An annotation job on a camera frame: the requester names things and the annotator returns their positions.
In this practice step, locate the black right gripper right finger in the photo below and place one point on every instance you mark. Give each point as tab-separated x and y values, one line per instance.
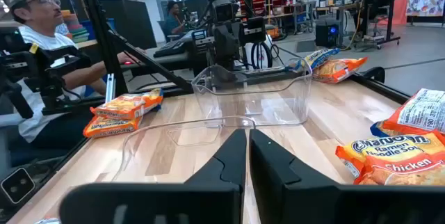
295	199

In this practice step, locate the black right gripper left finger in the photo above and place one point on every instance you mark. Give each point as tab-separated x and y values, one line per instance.
208	199

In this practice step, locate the clear plastic bin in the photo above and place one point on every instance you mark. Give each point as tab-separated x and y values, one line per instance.
299	95
156	154

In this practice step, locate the blue Maruchan noodle pack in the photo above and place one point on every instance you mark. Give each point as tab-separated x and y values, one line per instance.
377	130
320	57

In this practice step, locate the orange Maruchan noodle pack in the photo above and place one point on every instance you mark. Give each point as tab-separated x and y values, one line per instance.
111	126
393	161
337	70
420	111
128	104

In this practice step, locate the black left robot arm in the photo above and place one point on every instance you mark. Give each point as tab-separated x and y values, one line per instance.
224	62

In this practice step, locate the black keyboard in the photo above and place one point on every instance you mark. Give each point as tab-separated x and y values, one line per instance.
170	47

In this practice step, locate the person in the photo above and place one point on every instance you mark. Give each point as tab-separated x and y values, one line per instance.
172	22
45	41

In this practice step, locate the black partition panel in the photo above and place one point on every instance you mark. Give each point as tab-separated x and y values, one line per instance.
128	22

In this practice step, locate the black computer tower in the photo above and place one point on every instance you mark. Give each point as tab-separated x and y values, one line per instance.
327	34

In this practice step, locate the silver aluminium extrusion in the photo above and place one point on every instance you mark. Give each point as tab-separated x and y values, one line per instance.
110	88

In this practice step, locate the stack of coloured containers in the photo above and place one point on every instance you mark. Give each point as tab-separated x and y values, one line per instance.
74	25

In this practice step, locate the black rolling desk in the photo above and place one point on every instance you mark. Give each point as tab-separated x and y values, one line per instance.
379	5

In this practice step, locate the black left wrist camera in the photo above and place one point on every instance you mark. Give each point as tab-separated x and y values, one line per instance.
224	10

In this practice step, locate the black diagonal frame strut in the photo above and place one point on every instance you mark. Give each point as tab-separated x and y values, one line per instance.
153	64

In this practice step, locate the black frame post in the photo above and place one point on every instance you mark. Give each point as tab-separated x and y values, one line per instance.
101	36

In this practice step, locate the black curved corner bracket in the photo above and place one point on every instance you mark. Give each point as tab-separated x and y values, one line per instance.
373	72

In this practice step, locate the small black camera box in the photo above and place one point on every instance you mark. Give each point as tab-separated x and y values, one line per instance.
17	185

